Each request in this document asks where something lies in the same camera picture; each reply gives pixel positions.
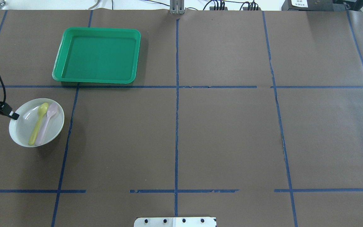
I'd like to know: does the white round plate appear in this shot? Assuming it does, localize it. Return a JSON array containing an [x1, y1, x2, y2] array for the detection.
[[9, 98, 65, 148]]

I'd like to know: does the yellow plastic spoon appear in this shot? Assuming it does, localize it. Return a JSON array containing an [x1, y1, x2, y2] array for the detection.
[[28, 102, 49, 146]]

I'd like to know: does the pink plastic spoon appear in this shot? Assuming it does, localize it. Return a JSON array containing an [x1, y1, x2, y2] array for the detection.
[[35, 103, 59, 146]]

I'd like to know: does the green plastic tray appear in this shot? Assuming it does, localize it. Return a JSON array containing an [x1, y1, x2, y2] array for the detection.
[[52, 27, 141, 84]]

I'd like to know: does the black desktop box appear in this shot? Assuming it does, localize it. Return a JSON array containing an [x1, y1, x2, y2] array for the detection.
[[281, 0, 347, 12]]

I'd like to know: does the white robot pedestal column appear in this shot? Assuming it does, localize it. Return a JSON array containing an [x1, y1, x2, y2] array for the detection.
[[134, 217, 217, 227]]

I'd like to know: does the aluminium frame post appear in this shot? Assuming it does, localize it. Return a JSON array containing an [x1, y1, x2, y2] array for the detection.
[[170, 0, 186, 15]]

